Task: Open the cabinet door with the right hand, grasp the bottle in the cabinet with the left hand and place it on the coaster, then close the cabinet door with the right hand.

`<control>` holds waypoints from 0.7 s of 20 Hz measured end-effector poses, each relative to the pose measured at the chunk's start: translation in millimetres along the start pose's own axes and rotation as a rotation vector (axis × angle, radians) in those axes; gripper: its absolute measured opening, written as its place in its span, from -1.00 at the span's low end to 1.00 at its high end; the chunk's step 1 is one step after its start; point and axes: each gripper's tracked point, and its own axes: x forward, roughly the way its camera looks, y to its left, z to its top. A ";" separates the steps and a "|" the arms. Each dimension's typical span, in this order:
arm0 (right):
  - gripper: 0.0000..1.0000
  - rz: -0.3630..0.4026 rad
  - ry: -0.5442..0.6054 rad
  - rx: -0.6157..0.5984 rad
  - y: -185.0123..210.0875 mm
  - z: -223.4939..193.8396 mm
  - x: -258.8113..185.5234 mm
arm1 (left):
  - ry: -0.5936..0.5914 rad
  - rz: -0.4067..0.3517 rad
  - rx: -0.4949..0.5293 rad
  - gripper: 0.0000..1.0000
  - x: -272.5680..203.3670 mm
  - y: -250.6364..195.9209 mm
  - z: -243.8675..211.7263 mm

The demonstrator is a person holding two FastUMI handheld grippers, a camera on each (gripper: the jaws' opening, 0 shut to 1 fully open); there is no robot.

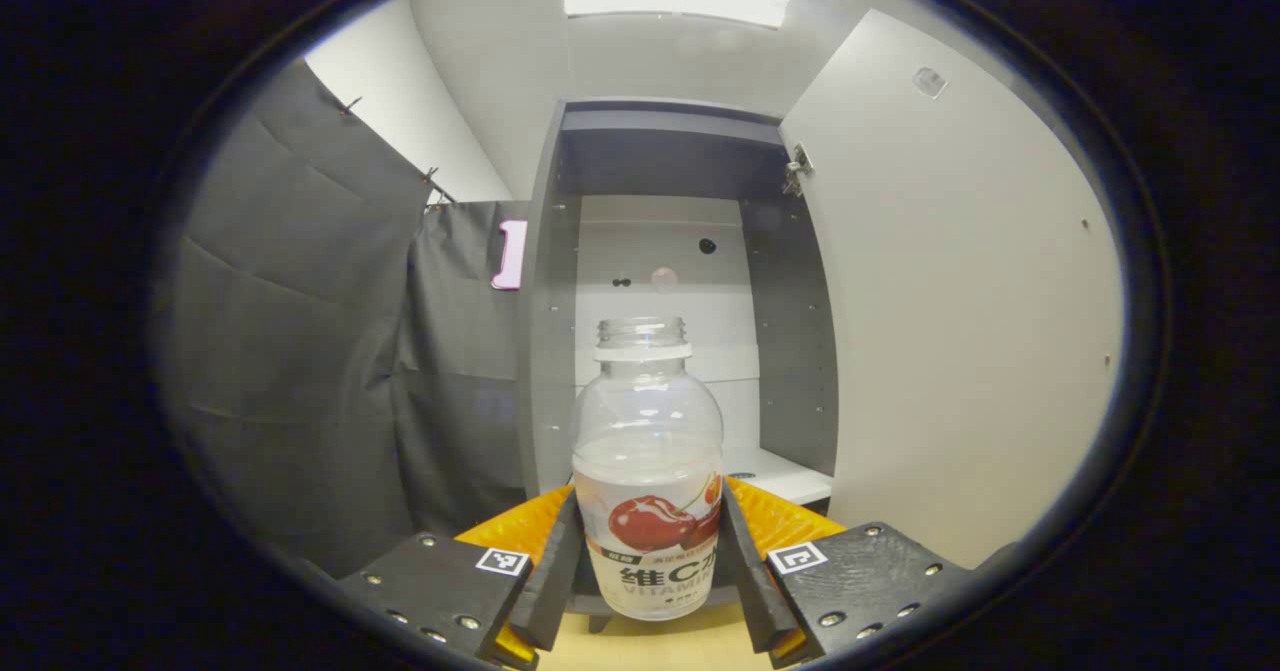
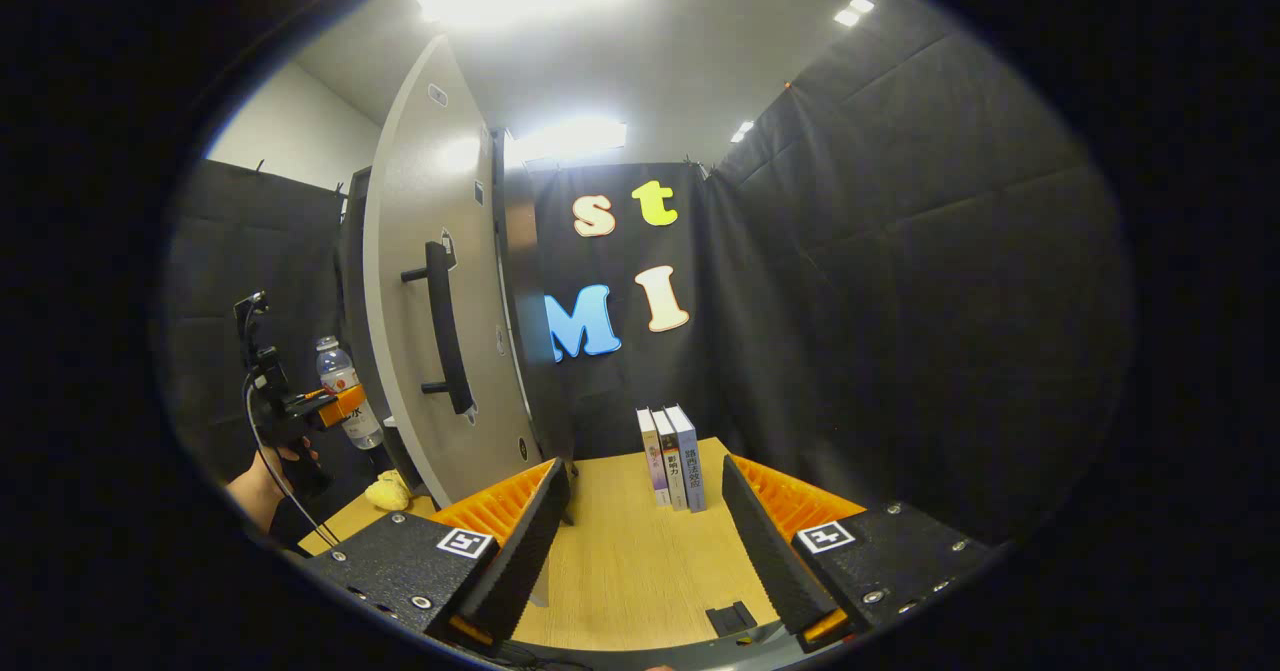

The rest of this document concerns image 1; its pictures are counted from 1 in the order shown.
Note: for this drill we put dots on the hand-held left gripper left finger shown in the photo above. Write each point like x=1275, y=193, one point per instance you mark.
x=555, y=581

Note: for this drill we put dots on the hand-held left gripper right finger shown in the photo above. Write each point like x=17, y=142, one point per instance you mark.
x=752, y=581

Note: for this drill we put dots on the clear bottle with cherry label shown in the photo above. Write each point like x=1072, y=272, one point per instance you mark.
x=648, y=471

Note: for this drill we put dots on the white cabinet door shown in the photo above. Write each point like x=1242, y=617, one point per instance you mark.
x=980, y=301

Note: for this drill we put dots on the white cabinet shelf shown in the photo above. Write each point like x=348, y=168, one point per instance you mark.
x=775, y=471

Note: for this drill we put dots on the metal door hinge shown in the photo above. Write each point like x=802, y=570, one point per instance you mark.
x=797, y=168

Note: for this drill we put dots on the black backdrop cloth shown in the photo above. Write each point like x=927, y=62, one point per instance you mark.
x=300, y=351

